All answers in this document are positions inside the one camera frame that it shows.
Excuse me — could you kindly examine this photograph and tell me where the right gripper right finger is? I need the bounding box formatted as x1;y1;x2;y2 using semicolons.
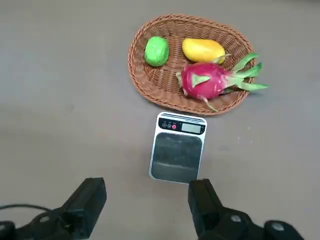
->
187;178;305;240

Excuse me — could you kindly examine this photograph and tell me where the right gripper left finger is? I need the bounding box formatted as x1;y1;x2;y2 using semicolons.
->
0;176;108;240

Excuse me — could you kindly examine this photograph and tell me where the green apple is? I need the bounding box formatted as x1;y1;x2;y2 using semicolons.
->
144;36;170;67

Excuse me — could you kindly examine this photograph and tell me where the white electronic kitchen scale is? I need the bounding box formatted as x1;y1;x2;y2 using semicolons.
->
149;111;208;185

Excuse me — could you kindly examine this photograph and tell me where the pink dragon fruit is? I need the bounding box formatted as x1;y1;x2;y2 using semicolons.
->
176;52;269;113

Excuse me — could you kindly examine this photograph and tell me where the brown wicker basket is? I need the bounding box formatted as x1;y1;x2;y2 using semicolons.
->
127;14;257;116

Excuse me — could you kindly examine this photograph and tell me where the yellow mango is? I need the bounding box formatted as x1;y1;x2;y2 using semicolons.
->
181;37;226;63

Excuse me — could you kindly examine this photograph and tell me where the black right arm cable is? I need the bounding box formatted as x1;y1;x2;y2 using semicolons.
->
0;203;52;215

